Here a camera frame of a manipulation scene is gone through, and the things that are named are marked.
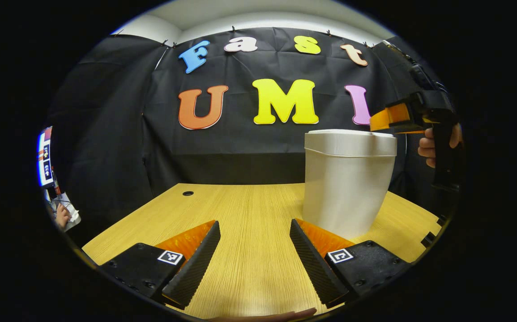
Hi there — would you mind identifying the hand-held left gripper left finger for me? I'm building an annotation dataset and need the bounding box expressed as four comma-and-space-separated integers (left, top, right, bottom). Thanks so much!
99, 220, 221, 309

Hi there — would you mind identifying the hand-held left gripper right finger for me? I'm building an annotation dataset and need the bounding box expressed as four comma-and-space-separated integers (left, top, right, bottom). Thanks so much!
289, 218, 411, 309

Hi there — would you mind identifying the white desktop garbage bin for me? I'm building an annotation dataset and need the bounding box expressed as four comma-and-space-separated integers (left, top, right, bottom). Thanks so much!
302, 129, 398, 240

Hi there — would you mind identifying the wooden desktop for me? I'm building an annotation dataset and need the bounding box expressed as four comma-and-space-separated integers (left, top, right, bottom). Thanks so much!
81, 182, 443, 319

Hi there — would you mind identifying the black backdrop cloth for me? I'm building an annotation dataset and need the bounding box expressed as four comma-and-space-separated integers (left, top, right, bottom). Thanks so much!
45, 26, 460, 233

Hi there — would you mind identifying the white paper sheet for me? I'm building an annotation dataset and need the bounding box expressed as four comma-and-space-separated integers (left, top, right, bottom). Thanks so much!
55, 193, 81, 225

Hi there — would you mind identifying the computer monitor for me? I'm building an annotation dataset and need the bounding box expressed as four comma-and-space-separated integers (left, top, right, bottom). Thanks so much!
37, 126, 56, 189

